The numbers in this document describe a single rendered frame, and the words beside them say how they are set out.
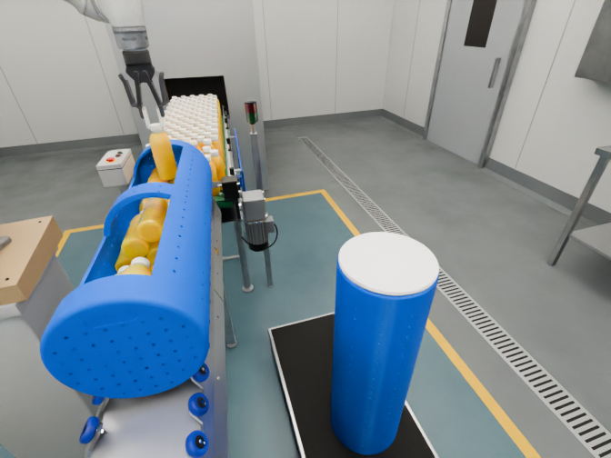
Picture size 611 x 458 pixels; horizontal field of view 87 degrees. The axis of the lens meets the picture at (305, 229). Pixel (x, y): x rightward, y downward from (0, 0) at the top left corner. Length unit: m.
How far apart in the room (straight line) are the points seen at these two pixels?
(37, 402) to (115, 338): 0.81
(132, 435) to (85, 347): 0.22
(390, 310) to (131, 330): 0.59
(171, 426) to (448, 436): 1.35
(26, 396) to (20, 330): 0.30
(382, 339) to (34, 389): 1.10
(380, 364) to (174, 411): 0.57
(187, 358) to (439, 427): 1.39
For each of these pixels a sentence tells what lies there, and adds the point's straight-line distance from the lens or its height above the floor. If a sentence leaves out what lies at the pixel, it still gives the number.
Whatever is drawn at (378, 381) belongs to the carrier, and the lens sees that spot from 1.14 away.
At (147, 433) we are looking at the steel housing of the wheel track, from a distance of 0.83.
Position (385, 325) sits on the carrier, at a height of 0.92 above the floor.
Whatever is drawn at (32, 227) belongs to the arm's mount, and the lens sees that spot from 1.34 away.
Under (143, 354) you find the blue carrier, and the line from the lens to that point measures 0.73.
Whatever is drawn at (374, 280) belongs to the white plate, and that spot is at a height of 1.04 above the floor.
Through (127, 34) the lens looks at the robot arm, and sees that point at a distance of 1.18.
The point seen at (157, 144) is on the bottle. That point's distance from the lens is 1.25.
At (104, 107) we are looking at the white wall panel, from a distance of 5.80.
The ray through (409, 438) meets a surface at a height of 0.15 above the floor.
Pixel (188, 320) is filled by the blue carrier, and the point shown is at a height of 1.15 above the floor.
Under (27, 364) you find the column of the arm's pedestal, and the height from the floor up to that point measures 0.76.
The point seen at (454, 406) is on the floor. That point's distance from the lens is 1.95.
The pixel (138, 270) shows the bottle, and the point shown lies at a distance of 0.77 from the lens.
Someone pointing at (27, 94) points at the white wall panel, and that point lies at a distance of 6.02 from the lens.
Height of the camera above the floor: 1.62
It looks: 33 degrees down
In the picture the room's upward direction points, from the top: 1 degrees counter-clockwise
